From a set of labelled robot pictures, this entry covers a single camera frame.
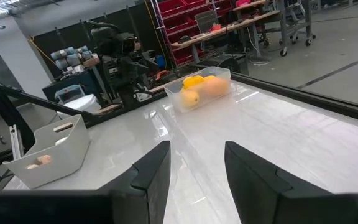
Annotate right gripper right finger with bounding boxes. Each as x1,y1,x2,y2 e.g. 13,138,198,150
224,141,358,224

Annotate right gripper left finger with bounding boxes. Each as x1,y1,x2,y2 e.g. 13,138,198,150
0,140,172,224

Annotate garlic bulb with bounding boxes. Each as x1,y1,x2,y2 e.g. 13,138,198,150
37,154,53,166

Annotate pile of yellow orange fruits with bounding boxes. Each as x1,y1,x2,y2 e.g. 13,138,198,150
163,65,232,114

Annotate white lidded box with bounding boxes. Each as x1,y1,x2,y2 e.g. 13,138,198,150
53,83,103,114

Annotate grey blue jointed machine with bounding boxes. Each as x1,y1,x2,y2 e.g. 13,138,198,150
50,45,93,71

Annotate black partition panel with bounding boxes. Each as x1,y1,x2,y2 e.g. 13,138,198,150
31,0,167,74

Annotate red bin shelf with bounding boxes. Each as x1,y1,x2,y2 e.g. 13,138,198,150
152,0,241,67

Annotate grey plastic basket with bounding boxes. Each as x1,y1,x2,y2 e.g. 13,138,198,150
2,114,92,190

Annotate wooden workbench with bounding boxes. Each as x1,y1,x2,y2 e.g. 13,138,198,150
170,9,282,65

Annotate aluminium extrusion bar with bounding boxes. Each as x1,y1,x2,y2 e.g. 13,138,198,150
9,123,25,161

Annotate grey rolling cart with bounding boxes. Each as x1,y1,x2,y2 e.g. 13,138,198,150
275,0,317,57

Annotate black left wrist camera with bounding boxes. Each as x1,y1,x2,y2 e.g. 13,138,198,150
90,25,139,57

